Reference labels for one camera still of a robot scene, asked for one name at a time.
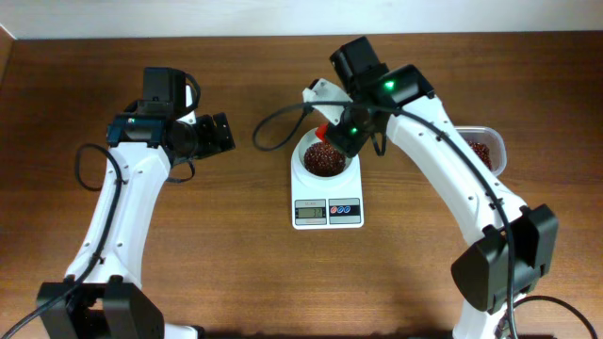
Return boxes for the red beans in bowl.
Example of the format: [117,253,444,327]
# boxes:
[303,142,346,177]

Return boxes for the white round bowl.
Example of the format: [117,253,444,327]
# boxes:
[292,127,352,179]

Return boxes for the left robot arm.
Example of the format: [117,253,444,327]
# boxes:
[33,67,236,339]

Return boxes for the orange plastic measuring scoop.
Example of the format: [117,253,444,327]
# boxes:
[315,123,329,144]

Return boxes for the red adzuki beans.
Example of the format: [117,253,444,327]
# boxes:
[467,141,492,170]

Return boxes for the white digital kitchen scale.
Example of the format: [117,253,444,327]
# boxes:
[291,147,365,230]

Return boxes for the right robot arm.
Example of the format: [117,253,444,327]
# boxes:
[324,37,559,338]

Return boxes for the clear plastic food container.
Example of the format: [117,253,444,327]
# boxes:
[456,126,507,176]

